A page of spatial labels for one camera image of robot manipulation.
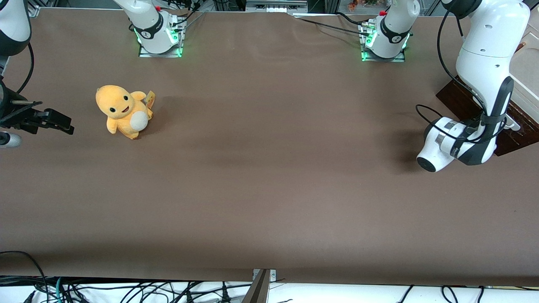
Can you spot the black right camera bracket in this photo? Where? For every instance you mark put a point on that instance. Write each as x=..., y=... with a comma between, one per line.
x=21, y=118

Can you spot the small aluminium bracket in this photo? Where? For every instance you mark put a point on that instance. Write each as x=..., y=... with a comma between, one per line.
x=273, y=275

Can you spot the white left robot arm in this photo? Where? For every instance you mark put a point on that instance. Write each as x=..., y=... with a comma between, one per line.
x=492, y=38

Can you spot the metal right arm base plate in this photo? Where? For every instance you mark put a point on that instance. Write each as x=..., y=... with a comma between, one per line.
x=160, y=55

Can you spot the aluminium frame rail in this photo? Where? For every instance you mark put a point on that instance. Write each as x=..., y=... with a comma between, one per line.
x=276, y=6

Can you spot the yellow plush toy tag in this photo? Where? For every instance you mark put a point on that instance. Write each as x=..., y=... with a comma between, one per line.
x=150, y=97

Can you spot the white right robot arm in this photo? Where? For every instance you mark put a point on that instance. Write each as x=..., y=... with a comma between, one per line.
x=149, y=21

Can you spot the white plastic cabinet panel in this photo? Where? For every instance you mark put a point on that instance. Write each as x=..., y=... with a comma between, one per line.
x=528, y=71

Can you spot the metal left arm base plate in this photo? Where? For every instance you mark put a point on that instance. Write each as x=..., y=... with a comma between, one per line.
x=383, y=59

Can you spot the brown table cover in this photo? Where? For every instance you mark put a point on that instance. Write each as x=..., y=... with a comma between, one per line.
x=269, y=189

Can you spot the orange plush toy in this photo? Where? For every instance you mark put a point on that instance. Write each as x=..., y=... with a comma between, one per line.
x=122, y=109

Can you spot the metal camera post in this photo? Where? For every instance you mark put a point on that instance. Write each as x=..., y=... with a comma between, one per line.
x=259, y=290

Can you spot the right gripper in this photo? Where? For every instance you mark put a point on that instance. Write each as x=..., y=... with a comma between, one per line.
x=17, y=118

